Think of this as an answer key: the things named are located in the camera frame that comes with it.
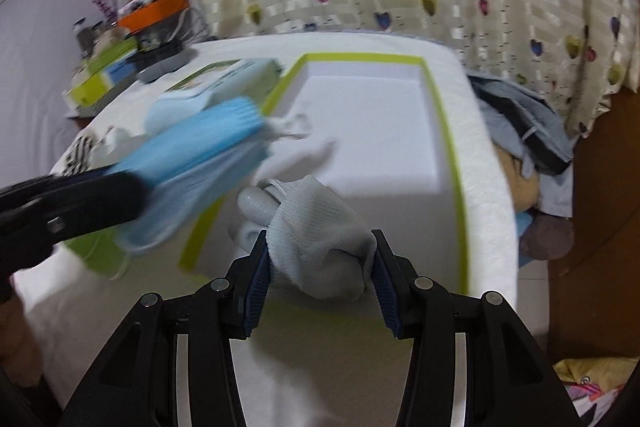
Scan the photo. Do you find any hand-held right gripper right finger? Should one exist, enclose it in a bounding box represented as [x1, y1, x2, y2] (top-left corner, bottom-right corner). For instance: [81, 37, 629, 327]
[370, 229, 583, 427]

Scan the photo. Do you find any black and white striped sock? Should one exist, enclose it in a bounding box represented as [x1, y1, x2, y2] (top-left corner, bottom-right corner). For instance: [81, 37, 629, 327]
[60, 134, 103, 180]

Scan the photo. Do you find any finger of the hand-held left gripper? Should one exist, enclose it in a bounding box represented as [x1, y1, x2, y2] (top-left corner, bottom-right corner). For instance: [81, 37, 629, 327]
[0, 169, 148, 258]

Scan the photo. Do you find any lime green box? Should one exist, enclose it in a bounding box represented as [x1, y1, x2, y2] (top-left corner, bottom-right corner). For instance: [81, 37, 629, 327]
[64, 57, 141, 112]

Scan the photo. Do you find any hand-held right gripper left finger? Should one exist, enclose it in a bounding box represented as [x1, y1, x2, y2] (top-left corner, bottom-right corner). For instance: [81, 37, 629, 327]
[60, 229, 273, 427]

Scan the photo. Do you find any orange tray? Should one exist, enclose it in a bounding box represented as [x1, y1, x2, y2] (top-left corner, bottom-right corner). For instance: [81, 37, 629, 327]
[118, 0, 190, 32]

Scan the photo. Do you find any jar with black lid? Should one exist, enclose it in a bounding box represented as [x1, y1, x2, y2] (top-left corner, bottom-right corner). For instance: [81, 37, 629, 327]
[74, 19, 95, 58]

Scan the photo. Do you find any flat green and white box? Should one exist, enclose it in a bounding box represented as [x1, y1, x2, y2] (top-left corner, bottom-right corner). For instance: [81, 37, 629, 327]
[85, 38, 141, 64]

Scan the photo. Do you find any wet wipes pack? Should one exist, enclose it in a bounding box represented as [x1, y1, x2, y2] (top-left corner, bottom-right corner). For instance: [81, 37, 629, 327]
[160, 58, 283, 108]

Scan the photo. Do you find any white and light blue sock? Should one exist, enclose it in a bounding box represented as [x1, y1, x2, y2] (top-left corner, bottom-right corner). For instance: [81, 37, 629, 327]
[145, 99, 213, 135]

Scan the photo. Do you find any printed blanket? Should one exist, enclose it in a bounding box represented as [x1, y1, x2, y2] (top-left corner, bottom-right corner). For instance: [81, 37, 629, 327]
[552, 357, 640, 427]

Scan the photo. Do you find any grey work glove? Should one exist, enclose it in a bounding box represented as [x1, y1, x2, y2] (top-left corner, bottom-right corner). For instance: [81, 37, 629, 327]
[229, 175, 378, 300]

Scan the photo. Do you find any white box with green rim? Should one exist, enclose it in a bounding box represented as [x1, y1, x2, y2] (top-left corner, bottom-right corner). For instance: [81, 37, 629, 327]
[177, 52, 471, 303]

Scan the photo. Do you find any person's left hand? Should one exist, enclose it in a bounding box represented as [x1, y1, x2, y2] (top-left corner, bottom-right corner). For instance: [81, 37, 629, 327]
[0, 299, 46, 388]

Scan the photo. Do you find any pile of grey clothes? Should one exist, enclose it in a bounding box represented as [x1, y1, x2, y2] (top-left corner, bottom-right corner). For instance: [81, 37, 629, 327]
[467, 74, 576, 218]

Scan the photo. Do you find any brown wooden furniture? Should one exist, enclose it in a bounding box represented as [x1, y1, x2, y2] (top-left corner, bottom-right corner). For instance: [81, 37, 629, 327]
[542, 87, 640, 358]

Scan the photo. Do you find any grey and black headset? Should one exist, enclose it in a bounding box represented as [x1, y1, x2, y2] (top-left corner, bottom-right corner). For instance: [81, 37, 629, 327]
[135, 46, 197, 82]

